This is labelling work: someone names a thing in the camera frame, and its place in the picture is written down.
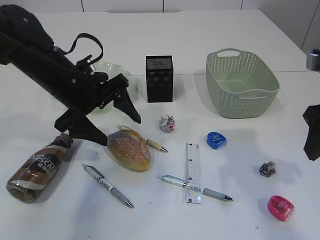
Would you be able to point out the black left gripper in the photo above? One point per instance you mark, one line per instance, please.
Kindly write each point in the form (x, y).
(82, 95)

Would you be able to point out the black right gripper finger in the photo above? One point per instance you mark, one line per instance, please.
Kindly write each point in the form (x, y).
(312, 144)

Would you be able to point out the bread roll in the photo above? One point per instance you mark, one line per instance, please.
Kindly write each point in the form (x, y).
(130, 149)

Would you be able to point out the white pink paper ball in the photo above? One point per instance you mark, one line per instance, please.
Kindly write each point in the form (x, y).
(167, 124)

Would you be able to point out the Nescafe coffee bottle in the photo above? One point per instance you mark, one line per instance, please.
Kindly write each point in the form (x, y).
(31, 179)

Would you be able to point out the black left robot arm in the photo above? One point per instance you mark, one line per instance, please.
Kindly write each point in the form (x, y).
(25, 44)

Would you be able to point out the green wavy glass plate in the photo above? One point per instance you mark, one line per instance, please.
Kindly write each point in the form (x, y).
(112, 71)

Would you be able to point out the cream white pen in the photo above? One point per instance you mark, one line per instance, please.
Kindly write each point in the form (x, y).
(149, 142)

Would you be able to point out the white grey pen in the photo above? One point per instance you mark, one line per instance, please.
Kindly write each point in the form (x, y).
(102, 181)

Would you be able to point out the pink pencil sharpener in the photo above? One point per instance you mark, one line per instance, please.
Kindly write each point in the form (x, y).
(281, 208)

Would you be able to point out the black mesh pen holder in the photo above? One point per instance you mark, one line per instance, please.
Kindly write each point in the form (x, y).
(159, 72)

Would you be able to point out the green woven plastic basket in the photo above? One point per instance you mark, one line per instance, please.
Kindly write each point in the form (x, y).
(239, 83)

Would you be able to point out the blue pencil sharpener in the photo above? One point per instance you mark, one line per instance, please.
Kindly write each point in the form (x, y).
(216, 140)

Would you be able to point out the light blue grey pen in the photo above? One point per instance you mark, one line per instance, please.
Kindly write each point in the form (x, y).
(188, 186)

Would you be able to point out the clear plastic ruler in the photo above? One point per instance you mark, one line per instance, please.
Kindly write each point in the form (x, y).
(192, 173)

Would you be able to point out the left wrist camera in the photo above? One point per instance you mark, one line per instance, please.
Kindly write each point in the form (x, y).
(87, 65)

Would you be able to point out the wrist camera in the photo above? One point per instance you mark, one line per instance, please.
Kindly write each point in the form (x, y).
(313, 60)
(87, 65)

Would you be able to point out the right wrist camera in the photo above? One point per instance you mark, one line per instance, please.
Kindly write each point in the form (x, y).
(313, 60)

